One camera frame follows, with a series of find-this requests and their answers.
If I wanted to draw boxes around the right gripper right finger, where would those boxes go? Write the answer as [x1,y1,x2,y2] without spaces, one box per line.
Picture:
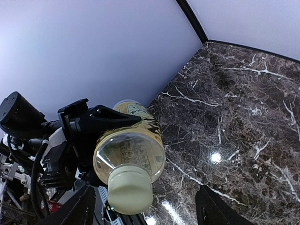
[195,185,252,225]

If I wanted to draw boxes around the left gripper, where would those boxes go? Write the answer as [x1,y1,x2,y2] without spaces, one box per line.
[41,98,141,190]

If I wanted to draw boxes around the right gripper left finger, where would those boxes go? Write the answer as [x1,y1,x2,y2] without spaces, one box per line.
[38,186,96,225]

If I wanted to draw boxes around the pale green bottle cap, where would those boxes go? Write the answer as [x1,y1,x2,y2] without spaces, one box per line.
[108,164,153,215]

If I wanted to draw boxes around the yellow tea bottle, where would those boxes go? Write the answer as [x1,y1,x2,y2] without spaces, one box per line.
[93,99,165,184]

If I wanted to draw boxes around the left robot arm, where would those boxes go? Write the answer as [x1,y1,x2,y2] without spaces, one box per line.
[0,92,142,225]

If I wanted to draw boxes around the white slotted cable duct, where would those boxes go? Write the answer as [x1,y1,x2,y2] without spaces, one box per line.
[98,186,124,225]

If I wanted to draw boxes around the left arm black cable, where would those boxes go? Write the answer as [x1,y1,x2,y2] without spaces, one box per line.
[30,138,51,218]

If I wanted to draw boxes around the left black frame post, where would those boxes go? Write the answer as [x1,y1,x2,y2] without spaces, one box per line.
[176,0,209,44]

